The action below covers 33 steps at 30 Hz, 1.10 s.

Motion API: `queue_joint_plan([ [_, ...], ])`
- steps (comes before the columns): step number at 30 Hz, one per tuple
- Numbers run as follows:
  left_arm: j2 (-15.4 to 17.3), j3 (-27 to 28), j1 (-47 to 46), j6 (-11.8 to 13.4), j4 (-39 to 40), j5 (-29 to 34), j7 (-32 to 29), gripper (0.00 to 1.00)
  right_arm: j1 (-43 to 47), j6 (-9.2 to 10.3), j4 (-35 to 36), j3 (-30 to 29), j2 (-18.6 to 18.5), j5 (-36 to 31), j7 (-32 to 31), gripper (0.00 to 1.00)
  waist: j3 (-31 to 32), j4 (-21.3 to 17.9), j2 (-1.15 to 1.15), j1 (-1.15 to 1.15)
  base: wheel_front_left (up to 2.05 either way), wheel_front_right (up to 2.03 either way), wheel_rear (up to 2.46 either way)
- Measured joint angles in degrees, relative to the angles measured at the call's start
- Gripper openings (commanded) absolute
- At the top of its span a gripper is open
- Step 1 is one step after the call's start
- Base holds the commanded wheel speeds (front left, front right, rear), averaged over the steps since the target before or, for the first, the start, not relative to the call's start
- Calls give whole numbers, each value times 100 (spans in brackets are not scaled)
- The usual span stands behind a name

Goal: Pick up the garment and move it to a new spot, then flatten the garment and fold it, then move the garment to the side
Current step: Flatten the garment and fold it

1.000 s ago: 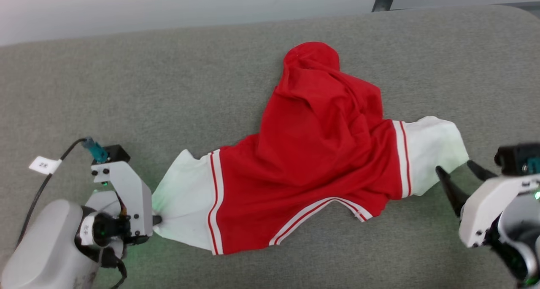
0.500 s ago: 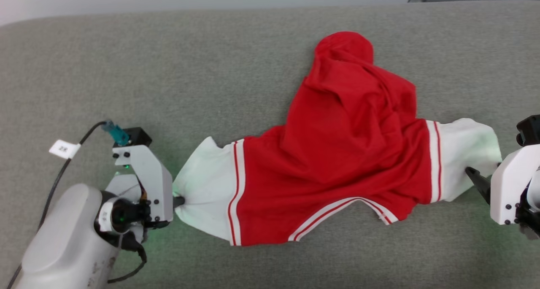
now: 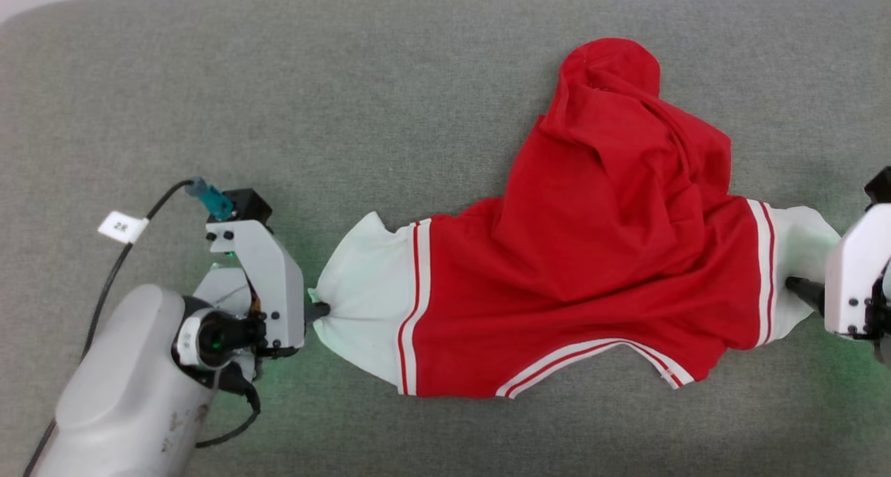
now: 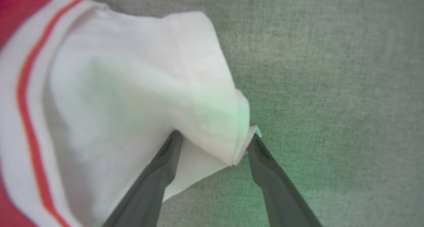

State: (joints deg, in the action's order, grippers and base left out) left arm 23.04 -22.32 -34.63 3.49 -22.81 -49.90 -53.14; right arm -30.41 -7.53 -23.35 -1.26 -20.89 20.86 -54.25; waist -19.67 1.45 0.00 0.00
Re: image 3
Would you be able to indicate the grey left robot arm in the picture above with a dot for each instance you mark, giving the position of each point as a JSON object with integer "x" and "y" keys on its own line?
{"x": 118, "y": 386}

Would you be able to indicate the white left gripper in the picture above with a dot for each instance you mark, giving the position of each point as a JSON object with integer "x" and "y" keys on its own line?
{"x": 278, "y": 289}

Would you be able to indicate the red and white jersey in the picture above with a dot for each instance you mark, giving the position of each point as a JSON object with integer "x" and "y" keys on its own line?
{"x": 592, "y": 254}

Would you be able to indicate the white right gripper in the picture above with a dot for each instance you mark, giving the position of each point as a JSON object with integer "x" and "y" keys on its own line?
{"x": 860, "y": 275}

